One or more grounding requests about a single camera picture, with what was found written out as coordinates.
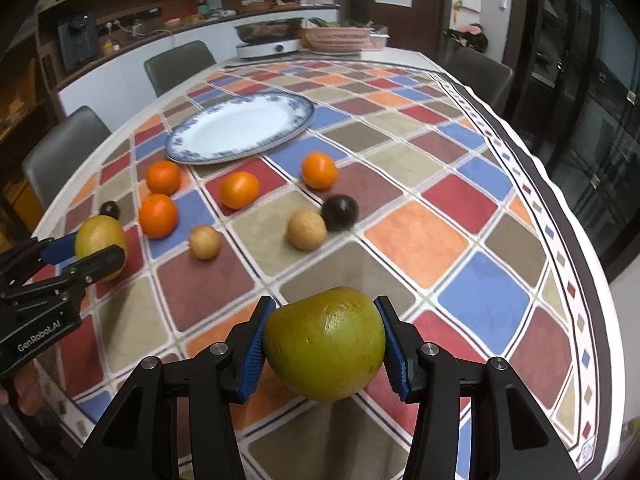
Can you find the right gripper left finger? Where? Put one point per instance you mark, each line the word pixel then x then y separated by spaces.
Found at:
pixel 136 437

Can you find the grey chair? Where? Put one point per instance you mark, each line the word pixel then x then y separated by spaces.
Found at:
pixel 490 80
pixel 54 160
pixel 170 68

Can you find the yellow green pear fruit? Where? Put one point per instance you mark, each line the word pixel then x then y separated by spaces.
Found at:
pixel 97 233

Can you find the blue white oval plate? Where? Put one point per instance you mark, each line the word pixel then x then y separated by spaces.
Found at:
pixel 240 127

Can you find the black coffee machine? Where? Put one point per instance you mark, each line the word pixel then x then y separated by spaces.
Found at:
pixel 79 41

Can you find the large orange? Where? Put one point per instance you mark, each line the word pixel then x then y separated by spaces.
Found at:
pixel 158 216

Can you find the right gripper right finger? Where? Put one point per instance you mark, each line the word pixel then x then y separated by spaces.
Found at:
pixel 512 438

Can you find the brown kiwi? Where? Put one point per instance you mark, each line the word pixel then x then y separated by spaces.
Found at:
pixel 204 242
pixel 306 230

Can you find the colourful checkered tablecloth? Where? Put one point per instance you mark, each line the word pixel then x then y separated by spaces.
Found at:
pixel 457 225

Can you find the large green pomelo fruit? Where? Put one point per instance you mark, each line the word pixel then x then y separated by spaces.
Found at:
pixel 328 346

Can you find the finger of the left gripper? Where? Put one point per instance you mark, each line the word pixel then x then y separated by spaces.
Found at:
pixel 60 249
pixel 95 264

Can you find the person left hand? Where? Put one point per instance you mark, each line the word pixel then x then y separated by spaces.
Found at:
pixel 27 386

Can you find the small dark plum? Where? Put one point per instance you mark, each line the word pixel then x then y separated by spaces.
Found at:
pixel 110 209

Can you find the grey chair right side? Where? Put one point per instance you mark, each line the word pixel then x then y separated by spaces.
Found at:
pixel 490 80

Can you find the steel pot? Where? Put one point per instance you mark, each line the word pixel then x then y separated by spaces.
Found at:
pixel 269 31

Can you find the white induction cooker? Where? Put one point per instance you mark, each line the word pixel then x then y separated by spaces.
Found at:
pixel 268 49

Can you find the grey chair near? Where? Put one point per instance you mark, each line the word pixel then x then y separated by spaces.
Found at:
pixel 54 160

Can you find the grey chair far left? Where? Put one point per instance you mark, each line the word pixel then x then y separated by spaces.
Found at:
pixel 170 68

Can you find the pink vegetable basket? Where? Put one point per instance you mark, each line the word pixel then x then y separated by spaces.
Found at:
pixel 337 39

